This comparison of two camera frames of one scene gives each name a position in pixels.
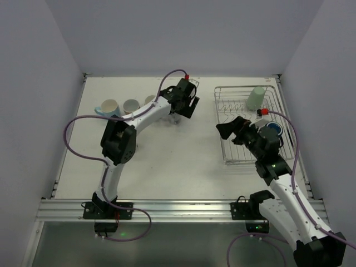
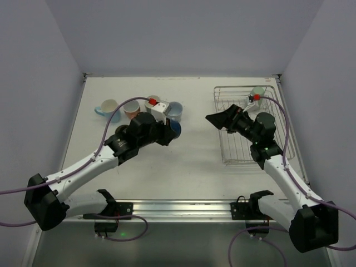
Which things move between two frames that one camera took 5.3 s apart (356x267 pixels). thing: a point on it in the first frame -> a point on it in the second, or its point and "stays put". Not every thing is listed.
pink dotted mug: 130,105 stays put
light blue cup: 109,107 stays put
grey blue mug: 148,99 stays put
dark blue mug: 276,125 -> 176,127
